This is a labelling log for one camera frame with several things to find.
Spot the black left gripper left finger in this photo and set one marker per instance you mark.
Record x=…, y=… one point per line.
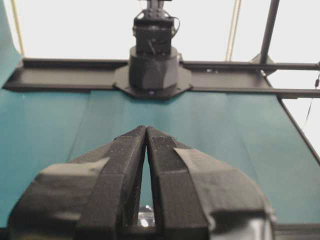
x=88, y=198

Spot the black vertical frame post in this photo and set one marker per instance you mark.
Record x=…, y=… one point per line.
x=269, y=28

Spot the black aluminium frame rail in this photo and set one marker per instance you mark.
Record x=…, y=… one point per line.
x=196, y=76

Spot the silver zip bag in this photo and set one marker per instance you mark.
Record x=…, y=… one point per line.
x=146, y=217

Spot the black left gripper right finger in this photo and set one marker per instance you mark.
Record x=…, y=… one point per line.
x=198, y=197

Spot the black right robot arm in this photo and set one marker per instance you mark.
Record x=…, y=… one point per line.
x=153, y=61

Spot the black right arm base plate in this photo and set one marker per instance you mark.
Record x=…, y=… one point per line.
x=153, y=84

